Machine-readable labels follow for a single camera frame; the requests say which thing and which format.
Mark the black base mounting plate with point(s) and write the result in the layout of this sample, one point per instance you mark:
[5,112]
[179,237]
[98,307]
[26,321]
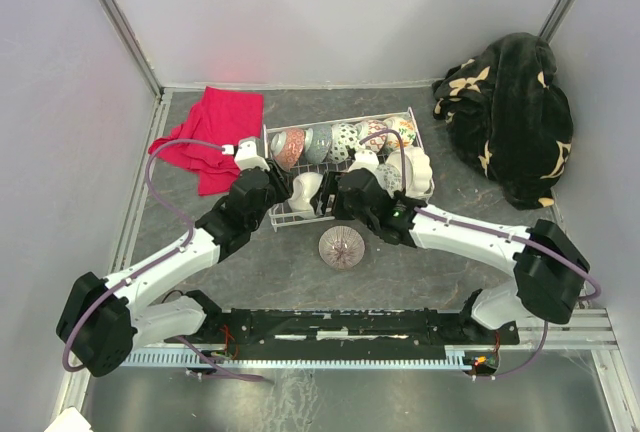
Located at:
[351,334]

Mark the blue triangle pattern bowl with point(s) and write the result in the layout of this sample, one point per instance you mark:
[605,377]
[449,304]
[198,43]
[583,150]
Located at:
[318,139]

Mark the purple line pattern bowl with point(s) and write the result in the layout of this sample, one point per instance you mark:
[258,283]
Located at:
[341,247]

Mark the cream scalloped bowl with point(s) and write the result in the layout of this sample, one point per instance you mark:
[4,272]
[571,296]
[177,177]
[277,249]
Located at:
[419,174]

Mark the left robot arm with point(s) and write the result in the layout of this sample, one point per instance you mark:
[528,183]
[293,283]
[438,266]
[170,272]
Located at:
[97,324]

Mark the black diamond pattern bowl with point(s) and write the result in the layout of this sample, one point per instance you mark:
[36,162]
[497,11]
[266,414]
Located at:
[344,139]

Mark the black floral plush blanket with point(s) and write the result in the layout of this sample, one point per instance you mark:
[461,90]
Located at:
[507,119]

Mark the dark scalloped floral bowl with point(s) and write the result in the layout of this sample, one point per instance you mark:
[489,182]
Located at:
[287,147]

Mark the red lattice pattern bowl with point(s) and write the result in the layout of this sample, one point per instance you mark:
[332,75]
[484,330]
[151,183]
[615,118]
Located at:
[372,133]

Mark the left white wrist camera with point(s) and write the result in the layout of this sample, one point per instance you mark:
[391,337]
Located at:
[248,155]

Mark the red geometric pattern bowl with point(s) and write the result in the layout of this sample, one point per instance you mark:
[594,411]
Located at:
[389,178]

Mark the plain white bowl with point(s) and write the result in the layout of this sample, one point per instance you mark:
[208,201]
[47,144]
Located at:
[305,186]

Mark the red folded cloth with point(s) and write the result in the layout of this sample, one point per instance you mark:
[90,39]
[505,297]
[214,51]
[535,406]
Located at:
[220,117]

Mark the white wire dish rack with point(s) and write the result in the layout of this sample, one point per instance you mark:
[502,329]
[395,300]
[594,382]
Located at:
[281,215]

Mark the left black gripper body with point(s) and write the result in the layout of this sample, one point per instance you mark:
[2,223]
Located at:
[278,191]

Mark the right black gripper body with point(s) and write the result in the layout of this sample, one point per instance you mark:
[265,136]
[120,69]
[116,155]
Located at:
[340,207]

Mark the orange flower leaf bowl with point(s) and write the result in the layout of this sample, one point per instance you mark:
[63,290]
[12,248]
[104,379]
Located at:
[406,130]

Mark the slotted cable duct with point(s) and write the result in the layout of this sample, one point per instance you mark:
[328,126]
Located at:
[173,357]

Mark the aluminium frame rail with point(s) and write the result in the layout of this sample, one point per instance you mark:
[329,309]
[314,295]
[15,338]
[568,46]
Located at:
[586,327]

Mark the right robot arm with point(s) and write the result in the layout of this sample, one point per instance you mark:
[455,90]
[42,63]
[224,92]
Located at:
[546,272]

